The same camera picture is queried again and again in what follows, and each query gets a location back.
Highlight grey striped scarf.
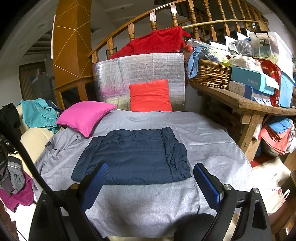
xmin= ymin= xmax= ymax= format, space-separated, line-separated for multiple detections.
xmin=7 ymin=160 xmax=26 ymax=194

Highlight wicker basket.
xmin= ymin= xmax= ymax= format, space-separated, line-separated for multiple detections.
xmin=187 ymin=59 xmax=232 ymax=90

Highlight clear plastic storage box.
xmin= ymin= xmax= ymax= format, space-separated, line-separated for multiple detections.
xmin=249 ymin=31 xmax=295 ymax=81

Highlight grey plastic bag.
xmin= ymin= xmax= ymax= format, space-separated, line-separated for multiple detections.
xmin=228 ymin=40 xmax=253 ymax=57

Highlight wooden cabinet with glass doors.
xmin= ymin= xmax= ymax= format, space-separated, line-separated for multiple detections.
xmin=53 ymin=74 xmax=95 ymax=109

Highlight teal garment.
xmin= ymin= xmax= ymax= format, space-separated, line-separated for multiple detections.
xmin=20 ymin=98 xmax=59 ymax=133

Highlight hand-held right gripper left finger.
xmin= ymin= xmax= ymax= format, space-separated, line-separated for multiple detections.
xmin=29 ymin=162 xmax=110 ymax=241

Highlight black garment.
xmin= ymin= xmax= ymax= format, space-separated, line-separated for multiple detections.
xmin=0 ymin=103 xmax=22 ymax=139

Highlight light blue cardboard box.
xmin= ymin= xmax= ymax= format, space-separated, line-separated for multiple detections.
xmin=230 ymin=66 xmax=280 ymax=95

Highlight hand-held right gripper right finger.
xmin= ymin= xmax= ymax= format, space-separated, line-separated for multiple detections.
xmin=193 ymin=163 xmax=270 ymax=241

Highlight navy blue padded jacket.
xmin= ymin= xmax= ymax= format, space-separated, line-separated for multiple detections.
xmin=71 ymin=127 xmax=192 ymax=186

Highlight blue folded cloth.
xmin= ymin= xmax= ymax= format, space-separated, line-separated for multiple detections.
xmin=266 ymin=117 xmax=294 ymax=133

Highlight blue plastic bin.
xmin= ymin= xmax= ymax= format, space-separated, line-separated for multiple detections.
xmin=279 ymin=74 xmax=296 ymax=108

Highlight dark purple jacket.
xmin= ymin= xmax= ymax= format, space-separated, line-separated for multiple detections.
xmin=0 ymin=153 xmax=12 ymax=195

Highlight cream seat cushion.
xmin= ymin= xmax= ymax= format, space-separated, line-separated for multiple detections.
xmin=251 ymin=158 xmax=290 ymax=193

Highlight grey bed sheet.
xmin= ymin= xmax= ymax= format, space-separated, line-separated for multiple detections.
xmin=32 ymin=109 xmax=253 ymax=238

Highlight red blanket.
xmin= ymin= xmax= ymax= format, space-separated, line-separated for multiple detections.
xmin=109 ymin=26 xmax=191 ymax=59

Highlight person's black clothing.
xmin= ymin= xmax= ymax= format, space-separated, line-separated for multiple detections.
xmin=171 ymin=213 xmax=215 ymax=241

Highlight white gift bag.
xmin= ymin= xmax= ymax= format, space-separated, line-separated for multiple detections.
xmin=264 ymin=186 xmax=290 ymax=212

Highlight red gift bag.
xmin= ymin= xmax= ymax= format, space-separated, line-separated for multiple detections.
xmin=257 ymin=58 xmax=282 ymax=107

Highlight pink pillow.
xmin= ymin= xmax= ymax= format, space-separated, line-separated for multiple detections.
xmin=55 ymin=101 xmax=117 ymax=138

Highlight white card packets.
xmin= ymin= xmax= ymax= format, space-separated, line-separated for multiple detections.
xmin=253 ymin=96 xmax=273 ymax=106

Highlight wooden stair railing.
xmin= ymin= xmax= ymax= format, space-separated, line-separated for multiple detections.
xmin=88 ymin=0 xmax=271 ymax=63

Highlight black cable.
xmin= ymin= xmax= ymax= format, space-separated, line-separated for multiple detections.
xmin=0 ymin=126 xmax=67 ymax=209

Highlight white and blue tissue box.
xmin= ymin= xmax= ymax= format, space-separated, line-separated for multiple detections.
xmin=228 ymin=81 xmax=252 ymax=98

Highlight grey appliance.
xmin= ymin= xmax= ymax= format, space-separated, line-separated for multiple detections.
xmin=29 ymin=74 xmax=55 ymax=100

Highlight salmon folded cloth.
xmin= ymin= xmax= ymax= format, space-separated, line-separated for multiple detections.
xmin=258 ymin=126 xmax=293 ymax=156

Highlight white plastic bag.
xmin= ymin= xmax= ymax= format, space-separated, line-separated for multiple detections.
xmin=228 ymin=56 xmax=257 ymax=69

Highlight magenta cloth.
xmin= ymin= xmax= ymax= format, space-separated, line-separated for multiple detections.
xmin=0 ymin=173 xmax=35 ymax=212

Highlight small cardboard box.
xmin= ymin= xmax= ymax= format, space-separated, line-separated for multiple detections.
xmin=240 ymin=137 xmax=262 ymax=160

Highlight wooden bench table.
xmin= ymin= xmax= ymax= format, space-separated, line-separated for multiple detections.
xmin=190 ymin=81 xmax=296 ymax=153

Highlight large cardboard box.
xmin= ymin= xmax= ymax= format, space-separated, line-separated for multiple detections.
xmin=283 ymin=151 xmax=296 ymax=173

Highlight orange wooden column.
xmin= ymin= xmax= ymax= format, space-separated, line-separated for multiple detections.
xmin=51 ymin=0 xmax=93 ymax=78

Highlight red-orange pillow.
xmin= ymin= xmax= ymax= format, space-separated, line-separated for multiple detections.
xmin=129 ymin=79 xmax=173 ymax=112

